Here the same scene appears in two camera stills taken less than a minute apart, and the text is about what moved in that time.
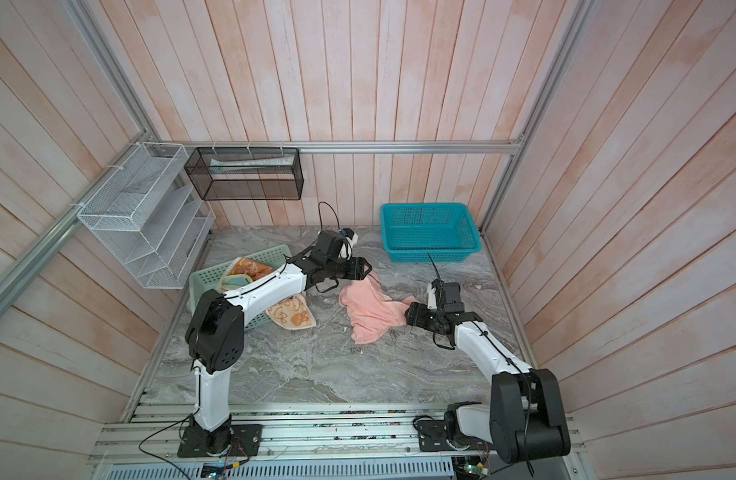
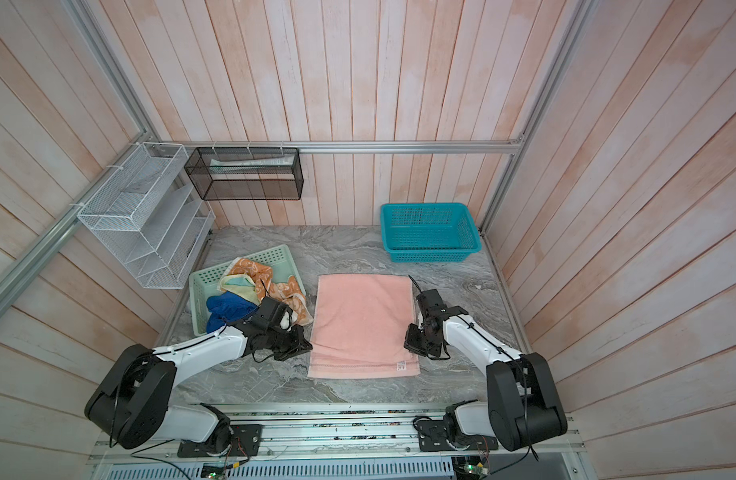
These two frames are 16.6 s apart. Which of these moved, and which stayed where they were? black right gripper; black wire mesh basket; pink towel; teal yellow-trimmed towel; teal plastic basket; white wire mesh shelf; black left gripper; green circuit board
Moved: black right gripper; pink towel; black left gripper
Stayed: white wire mesh shelf; black wire mesh basket; teal plastic basket; teal yellow-trimmed towel; green circuit board
